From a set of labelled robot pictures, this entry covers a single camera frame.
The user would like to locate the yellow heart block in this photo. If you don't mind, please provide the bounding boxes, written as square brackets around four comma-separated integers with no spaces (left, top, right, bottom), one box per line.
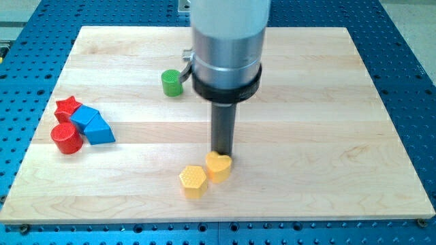
[206,151,232,183]

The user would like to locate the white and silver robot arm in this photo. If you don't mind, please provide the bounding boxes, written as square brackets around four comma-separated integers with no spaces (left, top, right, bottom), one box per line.
[190,0,271,155]

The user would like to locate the blue cube block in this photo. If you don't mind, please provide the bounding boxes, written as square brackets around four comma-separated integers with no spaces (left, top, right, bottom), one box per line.
[70,105,99,134]

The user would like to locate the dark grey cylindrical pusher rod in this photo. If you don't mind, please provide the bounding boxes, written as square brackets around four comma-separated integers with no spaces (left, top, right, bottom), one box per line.
[211,103,236,156]

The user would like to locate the light wooden board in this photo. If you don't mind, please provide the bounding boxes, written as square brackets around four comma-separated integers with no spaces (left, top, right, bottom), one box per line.
[1,26,435,225]

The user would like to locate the grey cable at arm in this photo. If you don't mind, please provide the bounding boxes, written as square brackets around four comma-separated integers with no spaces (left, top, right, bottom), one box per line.
[178,49,195,84]

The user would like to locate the green cylinder block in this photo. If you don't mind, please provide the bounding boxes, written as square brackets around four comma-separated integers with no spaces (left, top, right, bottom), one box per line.
[161,69,183,97]

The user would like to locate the blue triangular prism block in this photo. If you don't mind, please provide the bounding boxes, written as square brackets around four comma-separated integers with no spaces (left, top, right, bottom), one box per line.
[84,114,116,145]

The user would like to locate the red cylinder block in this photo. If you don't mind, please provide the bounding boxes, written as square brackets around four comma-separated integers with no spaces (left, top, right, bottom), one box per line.
[50,122,83,154]

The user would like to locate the red star block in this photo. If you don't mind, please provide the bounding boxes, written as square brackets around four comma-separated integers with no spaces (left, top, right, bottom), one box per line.
[54,96,82,123]

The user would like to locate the yellow hexagon block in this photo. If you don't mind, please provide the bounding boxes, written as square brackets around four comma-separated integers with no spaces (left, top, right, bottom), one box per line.
[179,165,208,199]

